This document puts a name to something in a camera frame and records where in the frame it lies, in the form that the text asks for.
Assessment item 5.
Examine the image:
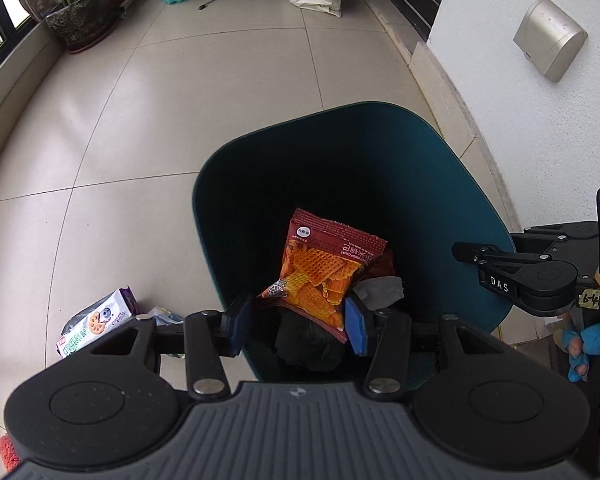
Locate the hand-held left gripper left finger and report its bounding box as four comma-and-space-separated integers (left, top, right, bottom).
91, 294, 256, 401

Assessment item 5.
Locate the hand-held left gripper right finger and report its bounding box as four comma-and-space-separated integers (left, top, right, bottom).
344, 294, 505, 401

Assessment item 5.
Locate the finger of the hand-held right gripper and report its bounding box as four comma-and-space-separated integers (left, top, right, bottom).
452, 241, 576, 273
510, 221, 600, 256

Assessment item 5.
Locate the white tissue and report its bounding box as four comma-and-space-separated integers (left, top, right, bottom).
352, 276, 406, 308

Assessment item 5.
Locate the orange snack packet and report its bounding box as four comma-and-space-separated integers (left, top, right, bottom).
256, 207, 388, 345

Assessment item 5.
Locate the clear plastic wrapper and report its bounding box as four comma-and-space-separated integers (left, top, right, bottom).
140, 306, 186, 358

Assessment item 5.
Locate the teal trash bin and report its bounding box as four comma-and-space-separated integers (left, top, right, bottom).
191, 101, 518, 383

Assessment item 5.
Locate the white purple biscuit packet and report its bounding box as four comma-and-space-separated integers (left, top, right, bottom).
56, 286, 138, 358

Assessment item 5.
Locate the person's right hand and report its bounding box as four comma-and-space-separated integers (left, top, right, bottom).
560, 317, 600, 383

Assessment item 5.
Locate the red fuzzy slipper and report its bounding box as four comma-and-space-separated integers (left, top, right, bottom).
0, 435, 21, 473

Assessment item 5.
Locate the large patterned flower pot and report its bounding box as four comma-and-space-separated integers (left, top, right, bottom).
45, 0, 122, 54

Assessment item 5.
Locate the silver wall outlet cover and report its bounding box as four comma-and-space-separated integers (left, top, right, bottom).
512, 0, 589, 83

